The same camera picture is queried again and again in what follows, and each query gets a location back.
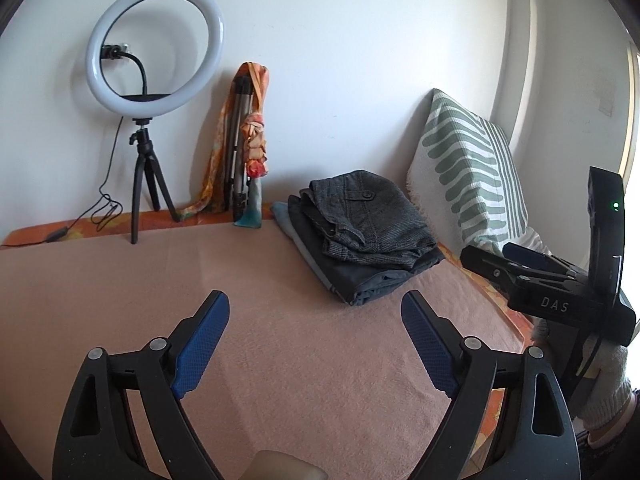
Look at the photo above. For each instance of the person's right hand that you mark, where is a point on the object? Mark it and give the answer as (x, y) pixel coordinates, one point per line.
(610, 385)

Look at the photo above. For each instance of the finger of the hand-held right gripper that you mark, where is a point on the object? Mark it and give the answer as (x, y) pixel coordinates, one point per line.
(525, 253)
(487, 265)

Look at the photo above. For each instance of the pink blanket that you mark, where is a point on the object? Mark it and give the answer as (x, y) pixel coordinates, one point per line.
(300, 360)

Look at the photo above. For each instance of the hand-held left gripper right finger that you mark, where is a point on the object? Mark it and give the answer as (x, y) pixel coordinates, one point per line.
(430, 345)

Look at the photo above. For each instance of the blue folded jeans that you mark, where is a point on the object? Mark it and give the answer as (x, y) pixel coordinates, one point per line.
(290, 225)

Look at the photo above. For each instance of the grey tweed pants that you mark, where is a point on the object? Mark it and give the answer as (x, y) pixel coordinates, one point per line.
(375, 210)

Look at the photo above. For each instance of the green striped pillow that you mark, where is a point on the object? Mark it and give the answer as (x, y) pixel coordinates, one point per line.
(465, 160)

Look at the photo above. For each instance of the orange floral bedsheet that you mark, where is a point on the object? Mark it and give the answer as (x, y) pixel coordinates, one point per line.
(75, 227)

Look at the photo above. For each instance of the beige rounded object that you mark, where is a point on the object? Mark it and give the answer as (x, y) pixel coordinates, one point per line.
(282, 467)

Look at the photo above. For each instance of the dark grey folded pants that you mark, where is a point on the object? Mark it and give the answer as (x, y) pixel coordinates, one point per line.
(360, 280)

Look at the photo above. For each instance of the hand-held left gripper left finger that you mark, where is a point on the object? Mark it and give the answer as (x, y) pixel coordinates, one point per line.
(200, 345)

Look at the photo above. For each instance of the black gooseneck phone holder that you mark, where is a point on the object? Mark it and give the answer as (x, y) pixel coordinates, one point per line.
(142, 75)

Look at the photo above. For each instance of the silver folded tripod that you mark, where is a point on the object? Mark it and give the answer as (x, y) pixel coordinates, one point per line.
(231, 150)

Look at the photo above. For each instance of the person's right forearm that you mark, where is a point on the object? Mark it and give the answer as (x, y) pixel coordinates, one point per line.
(607, 452)

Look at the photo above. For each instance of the black mini tripod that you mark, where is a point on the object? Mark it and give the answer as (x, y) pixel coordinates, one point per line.
(141, 160)

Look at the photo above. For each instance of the window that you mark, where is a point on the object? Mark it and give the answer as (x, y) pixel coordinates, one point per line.
(632, 135)

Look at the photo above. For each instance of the folded tripod with orange scarf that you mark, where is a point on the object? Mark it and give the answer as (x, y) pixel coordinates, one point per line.
(255, 130)

